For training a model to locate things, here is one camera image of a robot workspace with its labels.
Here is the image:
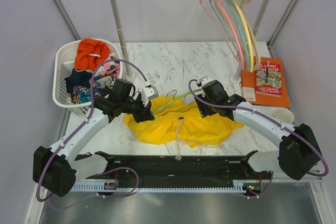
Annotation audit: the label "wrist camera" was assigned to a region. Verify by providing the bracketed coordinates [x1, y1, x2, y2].
[196, 76, 213, 88]
[141, 81, 159, 106]

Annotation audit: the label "colourful comic print garment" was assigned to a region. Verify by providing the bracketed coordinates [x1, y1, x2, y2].
[70, 86, 109, 104]

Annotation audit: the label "yellow hanger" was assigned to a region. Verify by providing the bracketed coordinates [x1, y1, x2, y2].
[217, 0, 257, 72]

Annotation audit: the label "red storey treehouse book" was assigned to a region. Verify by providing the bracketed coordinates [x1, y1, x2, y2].
[255, 61, 282, 97]

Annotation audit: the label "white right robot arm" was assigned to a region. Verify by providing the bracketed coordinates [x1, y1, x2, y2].
[189, 77, 329, 180]

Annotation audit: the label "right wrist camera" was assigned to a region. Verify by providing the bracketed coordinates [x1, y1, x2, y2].
[196, 76, 213, 88]

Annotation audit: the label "green hanger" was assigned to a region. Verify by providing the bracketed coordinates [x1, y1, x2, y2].
[152, 91, 192, 115]

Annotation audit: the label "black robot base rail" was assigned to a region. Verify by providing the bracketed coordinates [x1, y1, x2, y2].
[90, 154, 271, 188]

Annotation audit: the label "white slotted cable duct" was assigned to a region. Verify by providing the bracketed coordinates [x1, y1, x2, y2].
[70, 179, 246, 194]

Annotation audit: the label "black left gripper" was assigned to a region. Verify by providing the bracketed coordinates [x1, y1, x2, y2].
[121, 93, 154, 123]

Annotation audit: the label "pink hanger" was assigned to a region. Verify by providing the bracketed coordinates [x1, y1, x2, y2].
[195, 0, 245, 71]

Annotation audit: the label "pale yellow mug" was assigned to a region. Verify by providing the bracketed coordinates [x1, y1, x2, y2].
[273, 108, 295, 124]

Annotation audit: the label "yellow shorts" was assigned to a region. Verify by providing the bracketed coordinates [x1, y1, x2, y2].
[124, 97, 243, 160]

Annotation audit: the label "white plastic laundry basket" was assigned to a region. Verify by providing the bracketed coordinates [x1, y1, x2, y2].
[52, 38, 124, 116]

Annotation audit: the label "pink patterned garment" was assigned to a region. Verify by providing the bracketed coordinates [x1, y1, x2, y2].
[95, 57, 120, 88]

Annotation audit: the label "orange garment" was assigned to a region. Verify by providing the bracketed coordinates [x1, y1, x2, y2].
[74, 38, 110, 71]

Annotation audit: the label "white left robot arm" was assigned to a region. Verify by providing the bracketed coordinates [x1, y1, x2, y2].
[33, 79, 158, 197]

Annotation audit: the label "navy blue garment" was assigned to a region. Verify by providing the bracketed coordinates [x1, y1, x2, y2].
[65, 69, 92, 93]

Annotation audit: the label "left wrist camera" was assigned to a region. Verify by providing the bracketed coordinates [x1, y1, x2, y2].
[141, 81, 159, 106]

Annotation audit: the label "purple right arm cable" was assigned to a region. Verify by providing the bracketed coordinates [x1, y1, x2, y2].
[188, 78, 329, 200]

